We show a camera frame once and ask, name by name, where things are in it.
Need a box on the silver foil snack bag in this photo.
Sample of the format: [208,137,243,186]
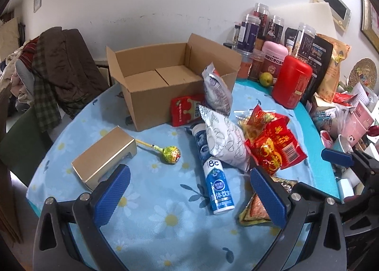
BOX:
[202,63,233,117]

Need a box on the red crown snack packet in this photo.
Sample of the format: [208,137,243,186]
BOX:
[170,94,205,127]

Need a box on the white patterned snack bag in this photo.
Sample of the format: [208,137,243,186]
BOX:
[199,105,250,172]

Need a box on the green yellow lollipop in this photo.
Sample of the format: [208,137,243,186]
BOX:
[135,139,181,164]

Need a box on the brown jacket on chair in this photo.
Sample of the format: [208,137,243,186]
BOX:
[32,26,108,132]

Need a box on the packaged yellow waffle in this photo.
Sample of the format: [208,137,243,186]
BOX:
[234,109,258,141]

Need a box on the gold rectangular box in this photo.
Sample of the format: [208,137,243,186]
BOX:
[72,127,137,191]

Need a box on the white foam board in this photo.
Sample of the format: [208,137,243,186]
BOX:
[270,3,337,39]

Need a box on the blue cookie packet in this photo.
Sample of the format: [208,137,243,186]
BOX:
[186,123,211,165]

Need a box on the pink lidded canister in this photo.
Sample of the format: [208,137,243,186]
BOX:
[261,41,289,81]

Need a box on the black standing pouch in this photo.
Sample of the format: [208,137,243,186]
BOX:
[302,35,333,103]

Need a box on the open cardboard box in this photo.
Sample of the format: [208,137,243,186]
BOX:
[106,33,242,132]

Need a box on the gold brown snack packet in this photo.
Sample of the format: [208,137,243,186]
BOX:
[238,176,298,226]

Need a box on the blue white tablet tube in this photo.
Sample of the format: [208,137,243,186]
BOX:
[203,157,235,215]

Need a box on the purple label clear jar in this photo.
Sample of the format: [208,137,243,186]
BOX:
[236,14,261,53]

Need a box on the red yellow candy bag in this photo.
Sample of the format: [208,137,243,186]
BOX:
[245,105,307,175]

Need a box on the dark label tall jar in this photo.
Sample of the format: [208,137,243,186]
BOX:
[292,23,316,59]

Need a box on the red plastic canister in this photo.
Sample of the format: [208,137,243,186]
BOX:
[272,56,313,109]

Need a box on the orange powder clear jar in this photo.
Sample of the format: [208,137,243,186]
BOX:
[235,49,253,79]

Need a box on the yellow brown standing pouch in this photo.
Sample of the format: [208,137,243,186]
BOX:
[317,33,351,103]

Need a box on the blue floral tablecloth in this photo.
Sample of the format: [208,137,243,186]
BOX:
[26,79,340,271]

